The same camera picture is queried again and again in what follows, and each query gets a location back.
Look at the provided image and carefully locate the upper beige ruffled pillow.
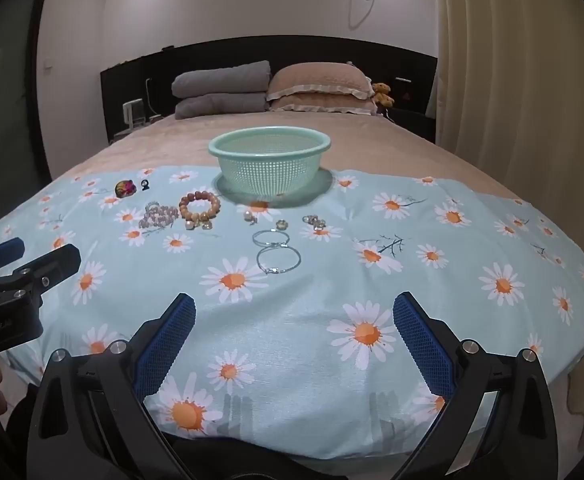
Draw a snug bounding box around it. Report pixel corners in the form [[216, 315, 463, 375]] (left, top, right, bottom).
[[266, 62, 374, 102]]

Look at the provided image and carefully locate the mint green plastic basket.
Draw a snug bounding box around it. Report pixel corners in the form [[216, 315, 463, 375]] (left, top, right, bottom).
[[208, 126, 332, 197]]

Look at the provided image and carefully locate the cream curtain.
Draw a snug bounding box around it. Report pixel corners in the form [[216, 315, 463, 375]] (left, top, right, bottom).
[[436, 0, 584, 250]]

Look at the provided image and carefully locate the upper grey folded blanket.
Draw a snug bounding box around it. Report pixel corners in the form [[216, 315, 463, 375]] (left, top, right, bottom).
[[171, 61, 271, 99]]

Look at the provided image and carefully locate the lower beige ruffled pillow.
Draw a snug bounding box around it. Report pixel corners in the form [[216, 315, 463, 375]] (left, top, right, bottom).
[[269, 93, 377, 116]]

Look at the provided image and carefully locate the small brown teddy bear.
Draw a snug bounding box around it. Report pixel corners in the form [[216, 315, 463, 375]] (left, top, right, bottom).
[[372, 82, 395, 110]]

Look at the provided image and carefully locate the lower grey folded blanket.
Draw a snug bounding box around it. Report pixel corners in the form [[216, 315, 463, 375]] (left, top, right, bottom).
[[175, 92, 268, 120]]

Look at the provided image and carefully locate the grey folded blanket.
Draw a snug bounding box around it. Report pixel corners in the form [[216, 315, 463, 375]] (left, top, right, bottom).
[[171, 61, 271, 99], [175, 92, 268, 120]]

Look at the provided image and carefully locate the small silver hoop bangle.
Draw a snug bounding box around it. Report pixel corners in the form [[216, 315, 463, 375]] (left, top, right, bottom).
[[252, 229, 291, 248]]

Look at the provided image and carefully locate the orange bead bracelet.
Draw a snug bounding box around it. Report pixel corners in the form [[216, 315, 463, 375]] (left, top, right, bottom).
[[178, 188, 223, 224]]

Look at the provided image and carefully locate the beige bed blanket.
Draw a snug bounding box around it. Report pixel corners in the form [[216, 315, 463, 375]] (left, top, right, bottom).
[[64, 112, 516, 198]]

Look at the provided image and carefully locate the daisy print blue cloth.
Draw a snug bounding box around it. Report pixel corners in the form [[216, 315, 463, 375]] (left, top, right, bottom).
[[0, 167, 584, 460]]

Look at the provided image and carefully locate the large silver hoop bangle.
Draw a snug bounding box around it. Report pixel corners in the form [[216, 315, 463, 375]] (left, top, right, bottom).
[[256, 244, 301, 275]]

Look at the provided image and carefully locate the silver ring cluster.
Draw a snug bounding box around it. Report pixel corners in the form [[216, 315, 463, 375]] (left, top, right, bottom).
[[303, 214, 327, 231]]

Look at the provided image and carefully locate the white device on nightstand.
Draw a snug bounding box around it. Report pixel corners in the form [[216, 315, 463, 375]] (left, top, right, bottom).
[[122, 99, 147, 130]]

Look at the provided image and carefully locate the multicolour round brooch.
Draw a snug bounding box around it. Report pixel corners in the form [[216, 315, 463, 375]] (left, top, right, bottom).
[[114, 180, 137, 198]]

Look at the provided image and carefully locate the beige ruffled pillow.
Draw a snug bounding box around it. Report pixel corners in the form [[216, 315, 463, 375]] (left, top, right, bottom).
[[266, 62, 374, 102], [269, 93, 377, 116]]

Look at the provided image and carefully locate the black headboard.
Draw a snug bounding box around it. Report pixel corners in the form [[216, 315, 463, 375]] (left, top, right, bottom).
[[100, 35, 437, 142]]

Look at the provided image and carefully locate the dark door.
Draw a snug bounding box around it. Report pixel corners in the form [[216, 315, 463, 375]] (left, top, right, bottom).
[[0, 0, 51, 219]]

